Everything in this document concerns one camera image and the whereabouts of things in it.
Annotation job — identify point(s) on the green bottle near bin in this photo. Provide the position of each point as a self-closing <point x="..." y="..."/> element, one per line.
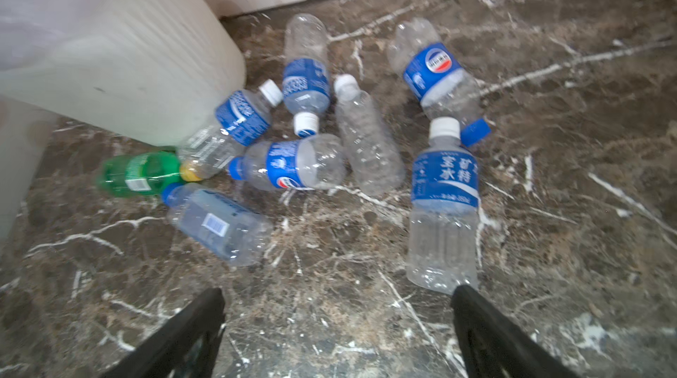
<point x="145" y="174"/>

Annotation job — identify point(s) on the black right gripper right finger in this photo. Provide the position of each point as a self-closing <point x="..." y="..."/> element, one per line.
<point x="493" y="346"/>

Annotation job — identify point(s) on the blue label white cap bottle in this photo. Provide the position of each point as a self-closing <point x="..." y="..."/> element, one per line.
<point x="444" y="218"/>

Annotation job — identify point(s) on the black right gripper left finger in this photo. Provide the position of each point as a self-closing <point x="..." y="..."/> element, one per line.
<point x="186" y="346"/>

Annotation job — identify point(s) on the small Pepsi label bottle back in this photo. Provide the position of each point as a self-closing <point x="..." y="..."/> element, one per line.
<point x="443" y="87"/>

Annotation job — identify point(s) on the white ribbed waste bin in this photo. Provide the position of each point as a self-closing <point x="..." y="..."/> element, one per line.
<point x="150" y="70"/>

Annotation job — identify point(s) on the clear bottle barcode blue cap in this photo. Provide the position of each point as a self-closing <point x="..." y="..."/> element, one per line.
<point x="229" y="230"/>

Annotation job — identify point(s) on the Pepsi water bottle blue cap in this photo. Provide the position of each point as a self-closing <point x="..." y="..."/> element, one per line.
<point x="314" y="163"/>

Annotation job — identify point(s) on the Pocari Sweat bottle lying sideways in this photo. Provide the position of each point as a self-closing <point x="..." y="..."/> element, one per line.
<point x="235" y="125"/>

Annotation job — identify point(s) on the Pocari Sweat bottle label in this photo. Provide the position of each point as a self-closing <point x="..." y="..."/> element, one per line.
<point x="306" y="79"/>

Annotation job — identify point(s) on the clear unlabelled crushed bottle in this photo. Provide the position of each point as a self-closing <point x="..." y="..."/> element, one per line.
<point x="371" y="150"/>

